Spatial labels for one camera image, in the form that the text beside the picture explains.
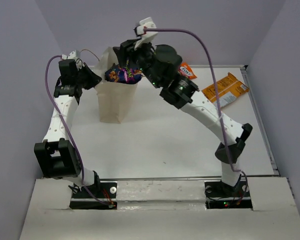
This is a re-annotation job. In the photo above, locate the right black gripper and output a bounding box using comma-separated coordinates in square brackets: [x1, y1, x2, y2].
[113, 36, 162, 89]

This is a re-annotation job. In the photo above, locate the purple snack bag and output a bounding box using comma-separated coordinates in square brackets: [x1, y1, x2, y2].
[104, 64, 143, 85]

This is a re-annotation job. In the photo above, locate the beige paper bag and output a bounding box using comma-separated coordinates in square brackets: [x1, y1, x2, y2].
[92, 47, 138, 124]

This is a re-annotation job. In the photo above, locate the orange snack bar packet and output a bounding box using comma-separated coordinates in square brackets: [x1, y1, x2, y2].
[202, 72, 250, 108]

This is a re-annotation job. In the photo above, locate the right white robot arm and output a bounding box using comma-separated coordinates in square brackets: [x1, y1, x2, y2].
[113, 39, 253, 196]

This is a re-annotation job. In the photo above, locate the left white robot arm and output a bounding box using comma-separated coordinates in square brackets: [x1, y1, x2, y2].
[34, 56, 102, 198]

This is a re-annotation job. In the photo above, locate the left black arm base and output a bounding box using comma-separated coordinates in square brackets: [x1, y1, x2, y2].
[68, 181, 118, 210]

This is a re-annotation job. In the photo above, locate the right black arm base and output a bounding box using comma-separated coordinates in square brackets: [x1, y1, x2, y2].
[204, 180, 253, 210]

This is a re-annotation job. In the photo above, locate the orange red candy packet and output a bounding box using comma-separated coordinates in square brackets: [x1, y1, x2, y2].
[178, 62, 197, 80]

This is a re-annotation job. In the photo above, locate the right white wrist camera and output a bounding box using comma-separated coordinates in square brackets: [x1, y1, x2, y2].
[134, 17, 158, 50]

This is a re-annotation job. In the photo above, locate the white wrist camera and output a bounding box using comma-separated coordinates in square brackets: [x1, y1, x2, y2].
[134, 17, 158, 50]
[61, 50, 83, 70]

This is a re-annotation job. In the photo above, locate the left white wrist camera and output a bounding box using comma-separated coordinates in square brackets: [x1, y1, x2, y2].
[61, 50, 83, 70]

